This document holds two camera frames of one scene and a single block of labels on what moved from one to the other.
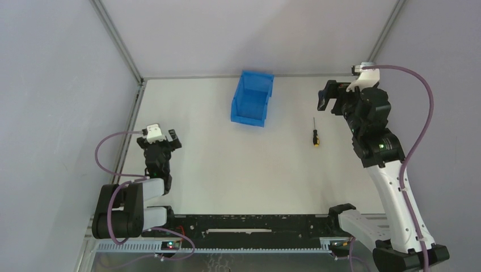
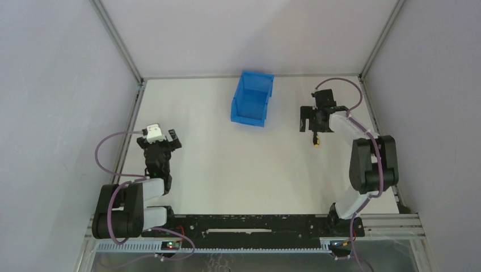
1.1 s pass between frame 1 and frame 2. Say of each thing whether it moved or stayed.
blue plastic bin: stayed
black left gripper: stayed
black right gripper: moved
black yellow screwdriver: stayed
